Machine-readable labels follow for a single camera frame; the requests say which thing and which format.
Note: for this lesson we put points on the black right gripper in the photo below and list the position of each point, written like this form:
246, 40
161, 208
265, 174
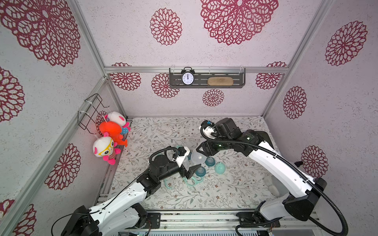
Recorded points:
208, 146

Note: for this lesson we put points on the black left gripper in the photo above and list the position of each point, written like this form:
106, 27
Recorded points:
190, 172

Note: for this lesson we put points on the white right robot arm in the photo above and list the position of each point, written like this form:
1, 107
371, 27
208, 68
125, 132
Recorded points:
304, 191

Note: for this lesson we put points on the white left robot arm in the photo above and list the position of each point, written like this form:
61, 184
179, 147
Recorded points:
124, 210

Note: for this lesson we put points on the teal nipple collar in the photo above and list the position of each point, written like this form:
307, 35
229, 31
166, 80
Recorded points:
210, 162
200, 172

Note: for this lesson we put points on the mint bottle cap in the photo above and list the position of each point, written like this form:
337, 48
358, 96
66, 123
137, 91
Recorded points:
220, 168

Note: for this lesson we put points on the wooden brush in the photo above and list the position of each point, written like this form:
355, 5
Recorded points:
220, 81

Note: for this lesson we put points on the black alarm clock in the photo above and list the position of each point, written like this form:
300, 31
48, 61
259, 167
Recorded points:
188, 76

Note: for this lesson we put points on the orange plush toy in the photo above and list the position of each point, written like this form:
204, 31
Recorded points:
113, 130

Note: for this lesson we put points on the white plush red striped outfit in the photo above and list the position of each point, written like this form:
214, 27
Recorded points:
105, 147

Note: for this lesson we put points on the white plush blue polka-dot outfit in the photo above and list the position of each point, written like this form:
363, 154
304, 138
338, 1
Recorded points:
120, 120

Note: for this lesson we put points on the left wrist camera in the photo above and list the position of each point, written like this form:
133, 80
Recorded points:
179, 159

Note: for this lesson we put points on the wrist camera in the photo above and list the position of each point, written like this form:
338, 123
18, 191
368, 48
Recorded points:
179, 159
209, 130

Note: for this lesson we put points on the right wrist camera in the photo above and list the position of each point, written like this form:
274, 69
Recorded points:
209, 130

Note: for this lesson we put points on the grey wall shelf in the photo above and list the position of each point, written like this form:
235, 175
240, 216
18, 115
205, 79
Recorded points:
175, 82

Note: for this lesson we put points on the black wire basket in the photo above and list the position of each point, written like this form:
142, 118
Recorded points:
90, 119

